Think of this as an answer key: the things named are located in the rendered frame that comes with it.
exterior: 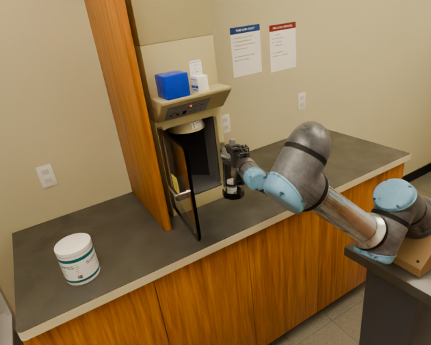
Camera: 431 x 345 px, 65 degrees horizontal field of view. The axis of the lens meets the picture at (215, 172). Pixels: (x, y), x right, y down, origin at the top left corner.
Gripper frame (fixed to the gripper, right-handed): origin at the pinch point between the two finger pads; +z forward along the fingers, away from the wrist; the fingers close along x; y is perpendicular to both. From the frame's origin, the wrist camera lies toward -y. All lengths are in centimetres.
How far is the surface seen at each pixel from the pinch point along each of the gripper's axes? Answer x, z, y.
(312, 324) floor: -50, 4, -118
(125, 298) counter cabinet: 51, -31, -42
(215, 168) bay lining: 4.2, 18.6, -13.3
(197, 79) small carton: 13.8, 0.4, 33.2
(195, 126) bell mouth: 14.4, 11.4, 10.8
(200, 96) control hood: 13.5, -2.4, 26.9
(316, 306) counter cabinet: -50, 3, -102
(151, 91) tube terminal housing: 32.2, 3.2, 29.2
